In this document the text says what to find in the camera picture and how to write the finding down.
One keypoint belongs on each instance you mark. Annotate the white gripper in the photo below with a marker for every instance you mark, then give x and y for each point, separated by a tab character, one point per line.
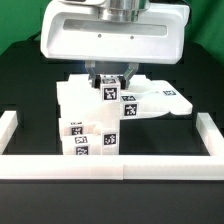
90	30

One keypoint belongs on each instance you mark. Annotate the white right fence rail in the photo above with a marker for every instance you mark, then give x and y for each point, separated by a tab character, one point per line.
210	135

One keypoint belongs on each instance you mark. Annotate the white tagged cube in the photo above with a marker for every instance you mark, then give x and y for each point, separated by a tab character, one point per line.
110	89

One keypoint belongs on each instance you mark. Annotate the white left fence rail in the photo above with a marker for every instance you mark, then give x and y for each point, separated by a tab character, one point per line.
8	124

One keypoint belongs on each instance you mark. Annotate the white fence rail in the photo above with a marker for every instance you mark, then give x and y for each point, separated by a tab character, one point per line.
210	135
112	167
8	124

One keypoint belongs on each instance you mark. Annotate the white front fence rail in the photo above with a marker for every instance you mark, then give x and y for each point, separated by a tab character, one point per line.
112	167

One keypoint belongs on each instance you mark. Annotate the white chair seat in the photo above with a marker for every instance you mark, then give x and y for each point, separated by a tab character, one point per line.
110	130

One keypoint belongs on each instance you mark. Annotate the white chair back frame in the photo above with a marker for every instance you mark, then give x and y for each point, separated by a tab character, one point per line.
144	98

